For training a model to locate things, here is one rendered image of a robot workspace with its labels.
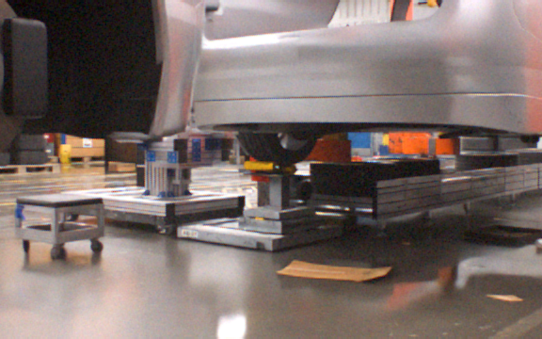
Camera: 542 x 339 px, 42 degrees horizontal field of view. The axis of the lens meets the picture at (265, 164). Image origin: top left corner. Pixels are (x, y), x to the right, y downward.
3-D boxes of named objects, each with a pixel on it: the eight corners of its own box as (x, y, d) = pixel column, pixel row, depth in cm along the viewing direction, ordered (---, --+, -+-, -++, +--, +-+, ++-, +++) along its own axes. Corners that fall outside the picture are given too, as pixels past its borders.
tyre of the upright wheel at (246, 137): (258, 67, 427) (319, 61, 477) (230, 69, 442) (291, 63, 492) (266, 173, 437) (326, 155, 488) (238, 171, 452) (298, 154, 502)
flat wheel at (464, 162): (529, 177, 718) (529, 153, 716) (465, 176, 716) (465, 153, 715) (505, 172, 784) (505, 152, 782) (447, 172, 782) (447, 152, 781)
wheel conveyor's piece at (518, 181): (504, 207, 678) (505, 168, 676) (423, 201, 732) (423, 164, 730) (537, 200, 756) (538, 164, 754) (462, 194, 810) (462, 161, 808)
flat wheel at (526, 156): (547, 168, 895) (548, 149, 894) (572, 170, 830) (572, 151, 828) (496, 168, 893) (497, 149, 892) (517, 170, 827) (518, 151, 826)
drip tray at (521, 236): (517, 243, 465) (517, 238, 465) (460, 236, 494) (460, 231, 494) (549, 235, 502) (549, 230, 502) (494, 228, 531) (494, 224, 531)
